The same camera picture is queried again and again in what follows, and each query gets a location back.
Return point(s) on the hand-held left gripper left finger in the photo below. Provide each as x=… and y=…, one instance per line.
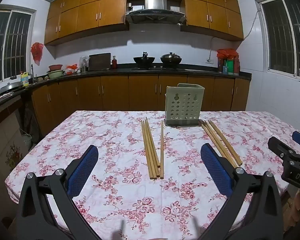
x=83, y=170

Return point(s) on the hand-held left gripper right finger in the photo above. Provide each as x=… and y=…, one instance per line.
x=216, y=172

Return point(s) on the wooden chopstick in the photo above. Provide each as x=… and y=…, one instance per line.
x=221, y=142
x=147, y=150
x=217, y=142
x=162, y=150
x=153, y=145
x=224, y=142
x=150, y=150

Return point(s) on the grey perforated utensil holder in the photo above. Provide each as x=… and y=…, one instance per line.
x=185, y=105

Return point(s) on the pink floral tablecloth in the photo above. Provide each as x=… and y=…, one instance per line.
x=115, y=200

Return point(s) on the wooden base cabinets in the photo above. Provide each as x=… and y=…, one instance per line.
x=115, y=92

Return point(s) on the tall red bottle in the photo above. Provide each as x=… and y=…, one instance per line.
x=236, y=66

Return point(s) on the small blue box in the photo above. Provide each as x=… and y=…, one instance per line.
x=225, y=70

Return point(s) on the green box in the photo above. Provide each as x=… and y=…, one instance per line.
x=230, y=66

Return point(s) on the red jar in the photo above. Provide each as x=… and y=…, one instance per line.
x=220, y=65

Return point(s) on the red and white plastic bag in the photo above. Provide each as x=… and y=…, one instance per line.
x=71, y=68

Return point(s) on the black kitchen countertop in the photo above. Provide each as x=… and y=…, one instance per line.
x=195, y=71

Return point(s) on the clear plastic container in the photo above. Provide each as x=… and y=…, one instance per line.
x=84, y=63

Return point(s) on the red basin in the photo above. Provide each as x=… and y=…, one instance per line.
x=55, y=67

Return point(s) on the yellow detergent bottle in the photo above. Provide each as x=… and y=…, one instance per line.
x=25, y=80

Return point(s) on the dark wooden cutting board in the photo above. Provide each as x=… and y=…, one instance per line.
x=100, y=61

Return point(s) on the small red bottle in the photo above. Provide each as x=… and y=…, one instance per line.
x=114, y=63

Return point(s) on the round metal pan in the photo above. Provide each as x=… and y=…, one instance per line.
x=10, y=87

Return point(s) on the metal faucet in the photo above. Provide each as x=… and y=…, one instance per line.
x=32, y=70

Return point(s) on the black gas stove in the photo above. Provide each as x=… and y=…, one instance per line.
x=158, y=68

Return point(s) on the black wok with lid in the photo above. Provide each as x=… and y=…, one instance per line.
x=170, y=59

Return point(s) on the black open wok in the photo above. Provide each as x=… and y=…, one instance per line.
x=144, y=60

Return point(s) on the red plastic bag on hook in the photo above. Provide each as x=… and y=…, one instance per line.
x=37, y=51

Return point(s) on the chopsticks standing in holder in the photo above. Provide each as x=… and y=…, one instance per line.
x=90, y=12

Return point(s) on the steel range hood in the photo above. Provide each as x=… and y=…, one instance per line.
x=155, y=1

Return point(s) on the barred window with white frame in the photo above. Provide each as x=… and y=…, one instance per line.
x=12, y=42
x=285, y=35

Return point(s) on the white wall socket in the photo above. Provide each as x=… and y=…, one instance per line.
x=210, y=61

